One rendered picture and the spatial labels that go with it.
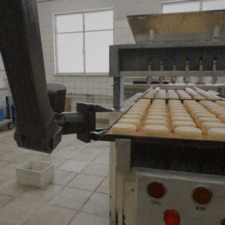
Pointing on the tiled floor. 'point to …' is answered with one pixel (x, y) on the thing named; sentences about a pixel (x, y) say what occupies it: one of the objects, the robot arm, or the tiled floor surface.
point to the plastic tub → (34, 173)
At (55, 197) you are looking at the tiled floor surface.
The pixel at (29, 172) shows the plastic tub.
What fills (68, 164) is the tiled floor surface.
